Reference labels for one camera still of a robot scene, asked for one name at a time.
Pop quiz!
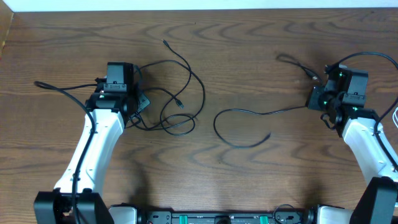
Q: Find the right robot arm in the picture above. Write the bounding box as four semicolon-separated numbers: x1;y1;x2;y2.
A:
306;65;397;223

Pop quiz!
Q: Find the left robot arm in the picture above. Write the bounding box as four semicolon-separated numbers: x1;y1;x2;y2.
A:
34;62;150;223

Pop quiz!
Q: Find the left camera cable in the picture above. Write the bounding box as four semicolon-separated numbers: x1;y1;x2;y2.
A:
33;80;99;224

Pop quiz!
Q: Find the camera cable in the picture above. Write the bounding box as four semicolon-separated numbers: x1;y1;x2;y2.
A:
33;80;99;224
325;51;398;172

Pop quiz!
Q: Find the right camera cable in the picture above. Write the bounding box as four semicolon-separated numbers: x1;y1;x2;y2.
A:
325;51;398;172

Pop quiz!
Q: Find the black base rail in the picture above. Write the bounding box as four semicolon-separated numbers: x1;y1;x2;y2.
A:
136;210;355;224

